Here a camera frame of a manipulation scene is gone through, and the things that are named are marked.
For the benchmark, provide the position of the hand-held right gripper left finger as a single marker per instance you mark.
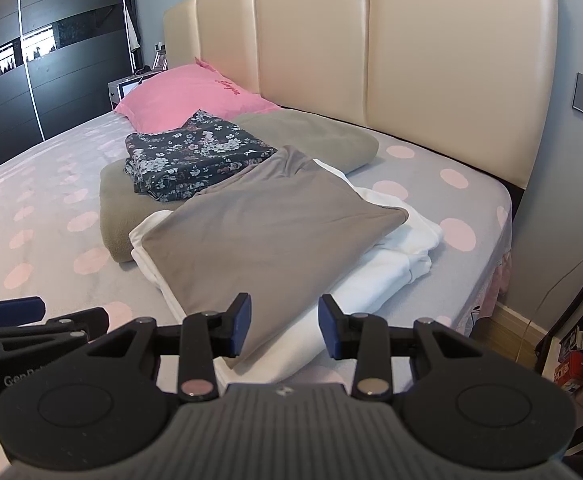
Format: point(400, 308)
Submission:
point(244, 322)

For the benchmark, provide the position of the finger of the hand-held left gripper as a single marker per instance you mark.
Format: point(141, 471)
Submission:
point(16, 310)
point(91, 322)

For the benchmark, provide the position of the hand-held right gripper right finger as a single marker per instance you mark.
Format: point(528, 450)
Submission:
point(327, 327)

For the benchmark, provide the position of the taupe shirt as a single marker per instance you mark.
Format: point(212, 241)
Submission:
point(271, 240)

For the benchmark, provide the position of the white folded garment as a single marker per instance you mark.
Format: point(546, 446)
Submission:
point(386, 265)

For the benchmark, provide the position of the dark floral folded garment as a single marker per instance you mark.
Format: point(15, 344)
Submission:
point(196, 155)

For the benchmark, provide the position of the olive fleece blanket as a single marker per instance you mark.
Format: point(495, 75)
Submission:
point(331, 140)

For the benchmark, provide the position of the white bedside box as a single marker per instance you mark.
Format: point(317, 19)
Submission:
point(121, 89)

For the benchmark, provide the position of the pink pillow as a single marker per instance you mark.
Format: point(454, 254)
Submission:
point(181, 95)

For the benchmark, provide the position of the dark wardrobe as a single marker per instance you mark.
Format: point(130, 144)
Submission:
point(46, 75)

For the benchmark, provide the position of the red box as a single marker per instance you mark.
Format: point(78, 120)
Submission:
point(579, 367)

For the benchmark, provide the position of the cream padded headboard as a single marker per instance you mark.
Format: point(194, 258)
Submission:
point(421, 60)

